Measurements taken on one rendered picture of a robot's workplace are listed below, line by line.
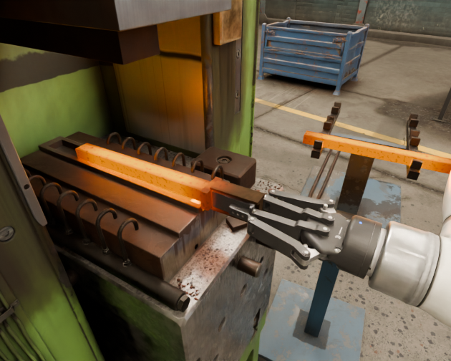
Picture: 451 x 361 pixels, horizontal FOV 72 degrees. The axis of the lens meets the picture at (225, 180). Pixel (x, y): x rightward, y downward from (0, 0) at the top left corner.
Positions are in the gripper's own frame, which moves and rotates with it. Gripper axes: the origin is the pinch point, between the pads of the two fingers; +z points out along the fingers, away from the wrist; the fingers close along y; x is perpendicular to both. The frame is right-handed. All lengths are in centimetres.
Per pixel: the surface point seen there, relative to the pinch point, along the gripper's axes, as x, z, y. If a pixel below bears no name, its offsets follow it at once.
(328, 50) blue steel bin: -53, 75, 371
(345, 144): -4.1, -9.4, 36.3
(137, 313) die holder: -15.3, 8.6, -15.9
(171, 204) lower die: -2.9, 10.5, -3.0
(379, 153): -4.6, -17.0, 36.8
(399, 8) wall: -42, 40, 784
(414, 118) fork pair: -5, -22, 65
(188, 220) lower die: -2.9, 5.7, -4.8
